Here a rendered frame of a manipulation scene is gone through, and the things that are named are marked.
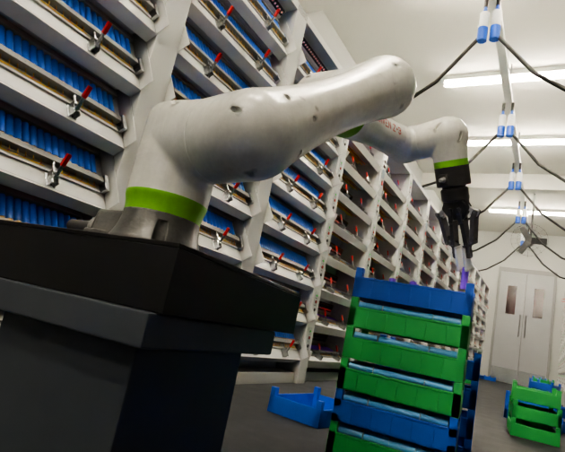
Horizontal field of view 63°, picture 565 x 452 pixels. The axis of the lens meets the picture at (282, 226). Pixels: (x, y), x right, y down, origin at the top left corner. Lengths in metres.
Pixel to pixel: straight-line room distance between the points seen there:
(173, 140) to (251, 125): 0.14
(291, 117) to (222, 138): 0.10
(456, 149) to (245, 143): 0.84
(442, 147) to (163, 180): 0.85
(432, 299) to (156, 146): 0.80
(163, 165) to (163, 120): 0.07
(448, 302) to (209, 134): 0.80
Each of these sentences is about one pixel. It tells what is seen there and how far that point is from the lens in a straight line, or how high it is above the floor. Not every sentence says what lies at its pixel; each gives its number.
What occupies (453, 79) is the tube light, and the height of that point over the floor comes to 2.86.
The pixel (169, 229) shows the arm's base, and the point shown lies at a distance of 0.70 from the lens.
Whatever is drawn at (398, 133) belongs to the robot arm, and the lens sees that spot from 1.31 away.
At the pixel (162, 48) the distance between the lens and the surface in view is 1.60.
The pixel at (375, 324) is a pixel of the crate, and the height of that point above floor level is 0.34.
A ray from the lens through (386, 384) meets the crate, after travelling 1.25.
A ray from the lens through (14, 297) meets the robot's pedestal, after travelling 0.69.
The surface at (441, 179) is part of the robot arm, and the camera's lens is 1.34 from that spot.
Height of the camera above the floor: 0.30
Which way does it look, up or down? 11 degrees up
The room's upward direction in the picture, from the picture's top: 12 degrees clockwise
